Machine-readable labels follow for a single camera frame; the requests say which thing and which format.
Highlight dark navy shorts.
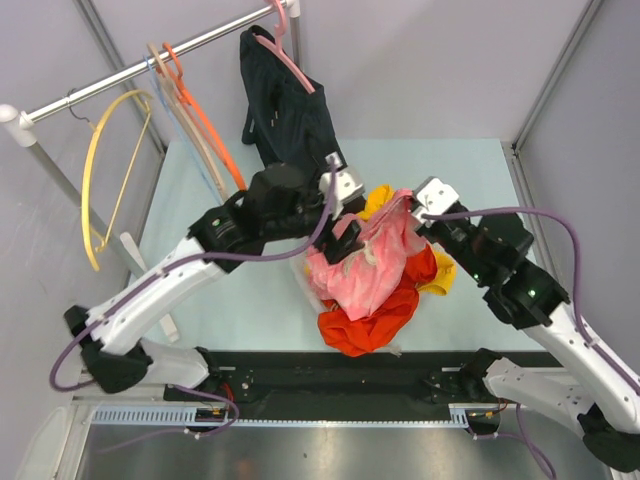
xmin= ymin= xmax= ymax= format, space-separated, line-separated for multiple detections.
xmin=240 ymin=25 xmax=342 ymax=184

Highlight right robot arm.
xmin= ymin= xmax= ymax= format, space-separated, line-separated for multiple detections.
xmin=413 ymin=204 xmax=639 ymax=473

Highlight yellow hanger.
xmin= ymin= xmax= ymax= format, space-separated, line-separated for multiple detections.
xmin=80 ymin=89 xmax=153 ymax=272

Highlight orange hanger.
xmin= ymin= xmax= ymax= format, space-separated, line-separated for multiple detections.
xmin=162 ymin=42 xmax=247 ymax=190

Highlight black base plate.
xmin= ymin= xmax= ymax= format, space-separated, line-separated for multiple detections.
xmin=164 ymin=349 xmax=556 ymax=431

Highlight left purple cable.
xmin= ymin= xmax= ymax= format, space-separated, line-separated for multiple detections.
xmin=48 ymin=159 xmax=341 ymax=392

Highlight white cable duct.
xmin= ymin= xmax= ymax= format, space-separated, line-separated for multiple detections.
xmin=89 ymin=403 xmax=506 ymax=429

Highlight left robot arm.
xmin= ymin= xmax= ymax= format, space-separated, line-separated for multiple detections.
xmin=64 ymin=163 xmax=365 ymax=400

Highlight orange shorts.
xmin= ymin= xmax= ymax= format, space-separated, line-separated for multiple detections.
xmin=317 ymin=247 xmax=438 ymax=357

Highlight beige hanger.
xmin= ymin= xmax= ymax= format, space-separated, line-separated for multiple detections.
xmin=147 ymin=43 xmax=229 ymax=202

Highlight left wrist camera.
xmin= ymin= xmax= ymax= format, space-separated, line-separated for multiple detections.
xmin=318 ymin=152 xmax=365 ymax=220

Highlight pink patterned shorts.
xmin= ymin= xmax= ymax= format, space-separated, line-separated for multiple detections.
xmin=304 ymin=186 xmax=426 ymax=321

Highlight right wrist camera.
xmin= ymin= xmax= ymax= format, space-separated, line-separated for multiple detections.
xmin=410 ymin=177 xmax=459 ymax=221

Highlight metal clothes rail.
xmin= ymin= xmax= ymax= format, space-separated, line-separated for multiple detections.
xmin=1 ymin=6 xmax=276 ymax=141

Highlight blue wire hanger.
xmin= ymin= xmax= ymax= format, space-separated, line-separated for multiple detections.
xmin=145 ymin=54 xmax=217 ymax=191

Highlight yellow shorts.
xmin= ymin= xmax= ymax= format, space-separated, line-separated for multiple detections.
xmin=358 ymin=184 xmax=457 ymax=296

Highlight pink hanger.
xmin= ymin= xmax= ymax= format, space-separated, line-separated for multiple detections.
xmin=250 ymin=0 xmax=317 ymax=95

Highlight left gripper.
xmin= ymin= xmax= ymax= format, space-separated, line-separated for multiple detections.
xmin=262 ymin=167 xmax=363 ymax=263

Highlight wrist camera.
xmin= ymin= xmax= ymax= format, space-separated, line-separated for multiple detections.
xmin=410 ymin=177 xmax=459 ymax=221
xmin=318 ymin=152 xmax=365 ymax=220

